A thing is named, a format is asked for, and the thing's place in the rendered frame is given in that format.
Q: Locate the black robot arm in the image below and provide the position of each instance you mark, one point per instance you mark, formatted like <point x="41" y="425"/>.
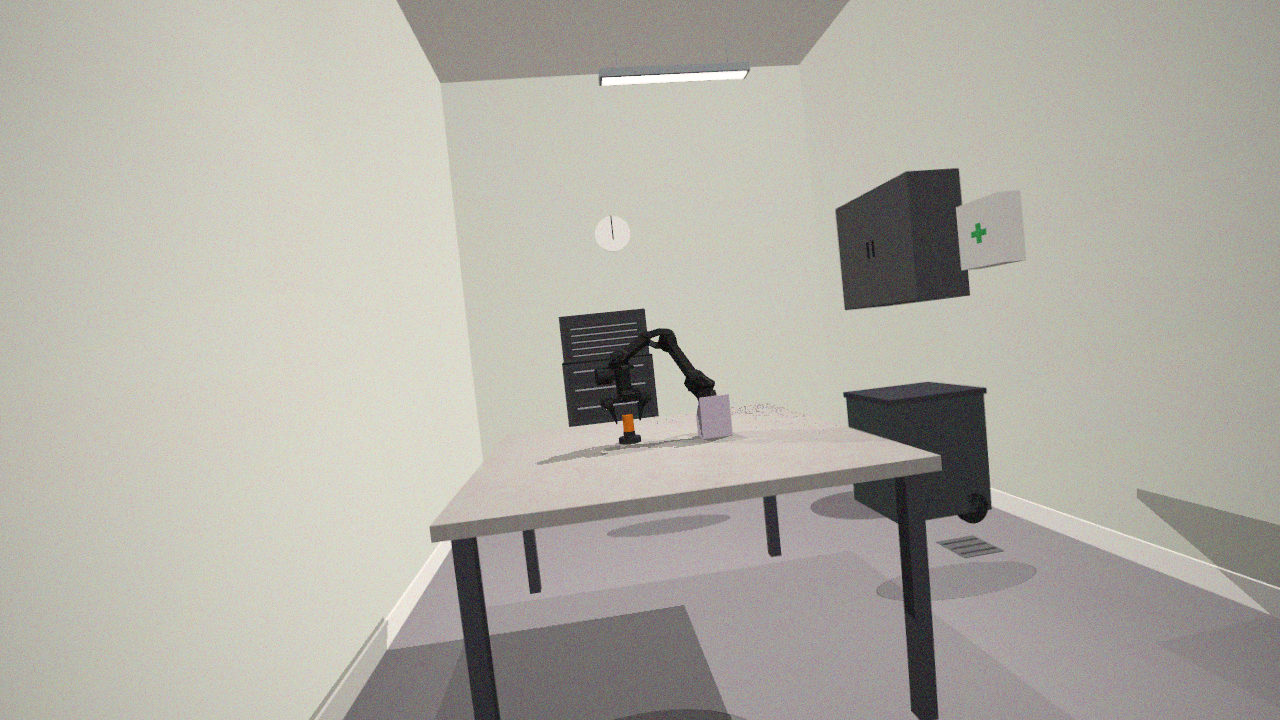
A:
<point x="618" y="369"/>

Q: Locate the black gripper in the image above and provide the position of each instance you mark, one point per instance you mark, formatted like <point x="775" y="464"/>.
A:
<point x="608" y="402"/>

